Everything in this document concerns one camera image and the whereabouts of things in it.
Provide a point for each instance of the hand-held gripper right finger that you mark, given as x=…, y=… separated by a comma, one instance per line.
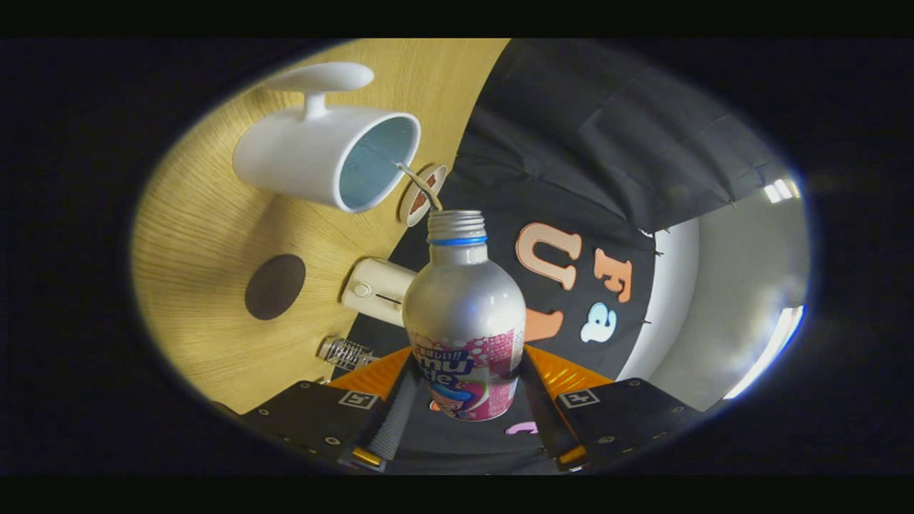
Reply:
x=546, y=421

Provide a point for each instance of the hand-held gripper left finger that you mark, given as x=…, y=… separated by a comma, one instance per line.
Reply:
x=396, y=421

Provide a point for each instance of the silver juice bottle pink label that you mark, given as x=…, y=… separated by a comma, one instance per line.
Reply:
x=464, y=300

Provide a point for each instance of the dark brown round coaster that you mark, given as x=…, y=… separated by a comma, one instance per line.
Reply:
x=275, y=287

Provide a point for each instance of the white toaster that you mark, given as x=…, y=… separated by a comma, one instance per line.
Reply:
x=378, y=289

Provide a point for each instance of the white oval plate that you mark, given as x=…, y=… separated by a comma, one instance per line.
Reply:
x=414, y=210

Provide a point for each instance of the large ceiling light panel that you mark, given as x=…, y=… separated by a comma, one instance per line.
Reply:
x=767, y=350

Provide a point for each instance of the wooden table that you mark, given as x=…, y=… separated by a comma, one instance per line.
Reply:
x=207, y=228

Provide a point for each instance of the striped ceiling light panel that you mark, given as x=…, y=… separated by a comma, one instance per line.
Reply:
x=780, y=190

